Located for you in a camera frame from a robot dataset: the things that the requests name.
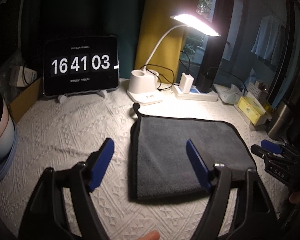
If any fingertip at bottom edge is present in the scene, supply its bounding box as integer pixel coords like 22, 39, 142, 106
137, 230, 160, 240

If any steel thermos bottle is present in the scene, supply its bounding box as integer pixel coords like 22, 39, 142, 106
266, 100, 293, 140

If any yellow tissue box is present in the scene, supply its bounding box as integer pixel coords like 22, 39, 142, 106
237, 96, 272, 126

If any grey microfibre towel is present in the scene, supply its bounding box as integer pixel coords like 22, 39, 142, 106
129, 103, 256, 201

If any white textured tablecloth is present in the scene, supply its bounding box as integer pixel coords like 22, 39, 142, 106
0, 80, 269, 239

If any white basket with items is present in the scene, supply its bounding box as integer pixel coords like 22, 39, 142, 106
247, 76, 268, 103

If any white tissue pack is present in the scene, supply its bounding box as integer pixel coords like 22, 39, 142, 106
213, 84, 245, 105

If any white tablet stand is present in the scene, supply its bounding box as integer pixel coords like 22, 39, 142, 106
57, 90, 108, 104

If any white power strip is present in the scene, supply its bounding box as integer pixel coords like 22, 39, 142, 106
172, 85, 218, 102

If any white desk lamp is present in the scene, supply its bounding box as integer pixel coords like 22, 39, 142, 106
127, 13, 220, 105

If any black power adapter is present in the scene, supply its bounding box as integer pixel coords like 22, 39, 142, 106
195, 73, 213, 93

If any white charger plug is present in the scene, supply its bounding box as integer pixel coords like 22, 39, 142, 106
179, 73, 194, 94

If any brown cardboard box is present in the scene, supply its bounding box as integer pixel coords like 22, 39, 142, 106
8, 79, 42, 123

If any hanging light blue shirt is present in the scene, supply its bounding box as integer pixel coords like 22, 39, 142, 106
251, 15, 286, 72

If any black tablet showing clock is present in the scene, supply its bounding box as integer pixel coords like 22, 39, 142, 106
43, 35, 119, 97

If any pink and blue cup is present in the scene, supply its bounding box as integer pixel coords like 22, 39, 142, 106
0, 93, 17, 181

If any yellow curtain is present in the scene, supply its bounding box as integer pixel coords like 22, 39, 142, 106
134, 0, 199, 82

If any black lamp cable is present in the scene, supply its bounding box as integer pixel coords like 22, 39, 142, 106
139, 64, 176, 92

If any white box with cable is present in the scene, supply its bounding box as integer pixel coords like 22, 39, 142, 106
9, 66, 37, 87

